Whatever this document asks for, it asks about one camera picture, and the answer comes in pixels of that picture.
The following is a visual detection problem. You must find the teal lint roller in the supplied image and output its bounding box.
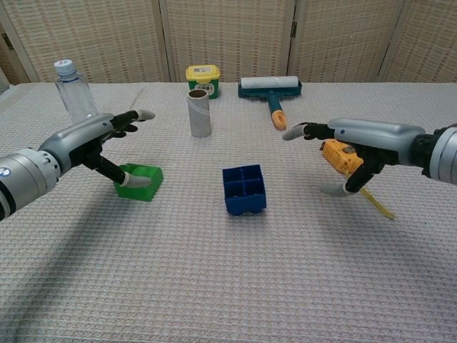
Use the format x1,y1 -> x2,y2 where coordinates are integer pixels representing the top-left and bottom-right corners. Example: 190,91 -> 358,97
238,75 -> 303,130

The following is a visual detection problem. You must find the beige woven tablecloth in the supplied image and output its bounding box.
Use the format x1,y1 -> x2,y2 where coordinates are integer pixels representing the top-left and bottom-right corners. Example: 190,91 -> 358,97
0,81 -> 457,343

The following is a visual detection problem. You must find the grey cardboard tube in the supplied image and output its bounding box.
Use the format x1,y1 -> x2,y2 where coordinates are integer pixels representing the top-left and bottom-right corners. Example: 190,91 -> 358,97
186,89 -> 212,138

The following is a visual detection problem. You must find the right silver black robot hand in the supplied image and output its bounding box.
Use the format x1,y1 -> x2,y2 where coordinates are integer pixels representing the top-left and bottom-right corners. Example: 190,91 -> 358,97
281,118 -> 428,197

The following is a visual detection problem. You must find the green toy block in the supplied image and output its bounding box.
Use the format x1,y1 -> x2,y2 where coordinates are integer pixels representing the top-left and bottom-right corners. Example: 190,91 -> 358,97
114,163 -> 164,203

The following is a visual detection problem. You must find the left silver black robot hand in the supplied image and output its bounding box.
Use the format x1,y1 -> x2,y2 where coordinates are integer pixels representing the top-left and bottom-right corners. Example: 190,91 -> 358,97
37,109 -> 156,188

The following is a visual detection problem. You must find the yellow-lidded green container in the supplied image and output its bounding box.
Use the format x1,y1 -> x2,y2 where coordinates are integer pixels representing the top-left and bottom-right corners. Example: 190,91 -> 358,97
185,64 -> 221,100

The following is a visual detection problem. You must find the clear plastic water bottle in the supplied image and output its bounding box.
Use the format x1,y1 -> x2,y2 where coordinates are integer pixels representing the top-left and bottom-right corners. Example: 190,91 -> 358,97
54,59 -> 99,125

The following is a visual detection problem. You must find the blue toy block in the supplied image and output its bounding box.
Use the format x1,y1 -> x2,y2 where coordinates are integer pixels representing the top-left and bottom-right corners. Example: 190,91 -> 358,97
221,164 -> 268,217

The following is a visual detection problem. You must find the yellow tape measure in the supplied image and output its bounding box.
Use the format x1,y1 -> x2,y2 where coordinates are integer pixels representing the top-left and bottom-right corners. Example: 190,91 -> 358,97
321,139 -> 396,221

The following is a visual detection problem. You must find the beige folding screen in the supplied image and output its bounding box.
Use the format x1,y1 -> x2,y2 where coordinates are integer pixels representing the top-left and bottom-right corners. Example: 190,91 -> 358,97
0,0 -> 457,85

